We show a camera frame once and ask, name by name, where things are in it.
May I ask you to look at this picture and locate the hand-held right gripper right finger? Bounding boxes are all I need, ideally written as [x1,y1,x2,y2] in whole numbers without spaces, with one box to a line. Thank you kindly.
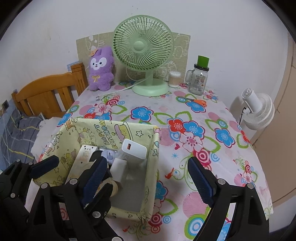
[188,157,271,241]

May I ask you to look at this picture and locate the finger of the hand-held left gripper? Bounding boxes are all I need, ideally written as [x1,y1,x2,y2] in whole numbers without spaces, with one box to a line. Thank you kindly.
[0,155,59,200]

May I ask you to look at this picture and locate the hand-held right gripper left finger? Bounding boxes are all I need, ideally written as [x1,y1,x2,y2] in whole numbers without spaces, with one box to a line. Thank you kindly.
[25,158,123,241]

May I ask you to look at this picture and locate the beige tape roll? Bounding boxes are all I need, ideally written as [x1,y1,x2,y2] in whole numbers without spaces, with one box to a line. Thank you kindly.
[97,178,123,197]

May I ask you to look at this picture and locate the small white charger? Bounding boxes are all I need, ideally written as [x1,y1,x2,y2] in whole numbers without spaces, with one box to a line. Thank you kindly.
[110,158,127,183]

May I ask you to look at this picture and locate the pale purple round gadget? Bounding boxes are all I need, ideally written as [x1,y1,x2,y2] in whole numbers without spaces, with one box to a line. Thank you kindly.
[101,149,118,165]

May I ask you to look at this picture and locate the white USB charger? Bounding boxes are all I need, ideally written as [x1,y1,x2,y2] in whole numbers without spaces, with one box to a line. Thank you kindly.
[121,138,148,180]

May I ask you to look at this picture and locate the yellow printed fabric storage box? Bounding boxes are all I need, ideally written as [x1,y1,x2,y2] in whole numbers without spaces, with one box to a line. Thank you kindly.
[32,118,160,220]

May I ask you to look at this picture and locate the white flat rectangular box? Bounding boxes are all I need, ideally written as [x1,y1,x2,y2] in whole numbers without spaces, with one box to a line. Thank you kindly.
[66,144,96,186]

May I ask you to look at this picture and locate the grey plaid blanket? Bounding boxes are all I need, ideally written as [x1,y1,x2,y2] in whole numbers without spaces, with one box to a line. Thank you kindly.
[0,109,43,172]

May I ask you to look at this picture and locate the floral tablecloth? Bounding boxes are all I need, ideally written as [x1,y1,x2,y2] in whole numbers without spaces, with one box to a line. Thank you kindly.
[24,81,274,241]

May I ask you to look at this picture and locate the wooden bed headboard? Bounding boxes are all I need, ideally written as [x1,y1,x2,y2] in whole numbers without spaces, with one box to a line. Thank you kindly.
[11,62,89,120]

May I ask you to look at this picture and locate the white circulator fan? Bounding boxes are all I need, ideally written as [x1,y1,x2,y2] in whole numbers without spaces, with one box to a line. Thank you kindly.
[238,88,275,130]

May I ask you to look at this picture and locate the beige cabinet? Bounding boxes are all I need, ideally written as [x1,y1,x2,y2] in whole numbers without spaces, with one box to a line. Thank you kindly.
[252,32,296,204]

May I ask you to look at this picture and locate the glass mug jar green lid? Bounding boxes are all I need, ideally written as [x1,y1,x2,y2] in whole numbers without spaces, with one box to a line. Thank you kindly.
[184,56,210,95]

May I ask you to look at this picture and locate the purple plush toy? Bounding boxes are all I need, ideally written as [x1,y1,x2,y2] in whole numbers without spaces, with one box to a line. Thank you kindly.
[88,46,115,91]

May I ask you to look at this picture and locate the cotton swab container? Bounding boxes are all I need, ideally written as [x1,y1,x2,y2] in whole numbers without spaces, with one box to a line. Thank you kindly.
[169,71,181,88]

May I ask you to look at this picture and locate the green desk fan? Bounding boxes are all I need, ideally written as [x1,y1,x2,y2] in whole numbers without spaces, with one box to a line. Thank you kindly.
[113,15,174,96]

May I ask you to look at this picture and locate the orange handled scissors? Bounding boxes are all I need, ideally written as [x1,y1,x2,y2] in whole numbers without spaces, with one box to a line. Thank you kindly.
[180,96,207,107]

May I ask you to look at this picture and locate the white fan cable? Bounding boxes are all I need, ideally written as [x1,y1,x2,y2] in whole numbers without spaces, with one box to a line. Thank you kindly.
[99,79,148,95]

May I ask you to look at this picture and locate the beige printed wall mat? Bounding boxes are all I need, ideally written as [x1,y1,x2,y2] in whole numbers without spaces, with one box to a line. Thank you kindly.
[76,31,191,82]

